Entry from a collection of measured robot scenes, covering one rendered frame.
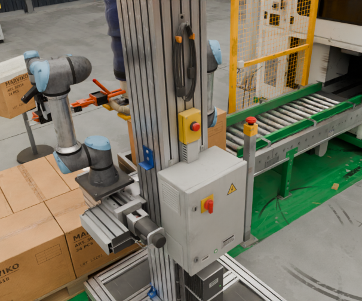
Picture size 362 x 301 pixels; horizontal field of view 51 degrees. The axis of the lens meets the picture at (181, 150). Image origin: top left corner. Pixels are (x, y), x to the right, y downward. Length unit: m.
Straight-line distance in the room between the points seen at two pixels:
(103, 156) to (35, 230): 0.89
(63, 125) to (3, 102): 2.22
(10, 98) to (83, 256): 1.85
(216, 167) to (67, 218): 1.25
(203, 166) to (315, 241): 1.70
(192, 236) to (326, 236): 1.75
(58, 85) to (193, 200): 0.71
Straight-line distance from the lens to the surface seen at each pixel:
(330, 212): 3.47
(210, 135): 2.77
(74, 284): 2.79
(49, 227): 2.57
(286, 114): 3.80
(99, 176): 1.91
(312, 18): 4.22
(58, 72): 1.63
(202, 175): 1.60
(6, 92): 3.89
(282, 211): 3.40
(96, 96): 2.37
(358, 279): 3.00
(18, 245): 2.52
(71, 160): 1.81
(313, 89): 4.24
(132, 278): 2.58
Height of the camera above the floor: 2.13
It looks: 31 degrees down
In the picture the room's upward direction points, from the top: 3 degrees counter-clockwise
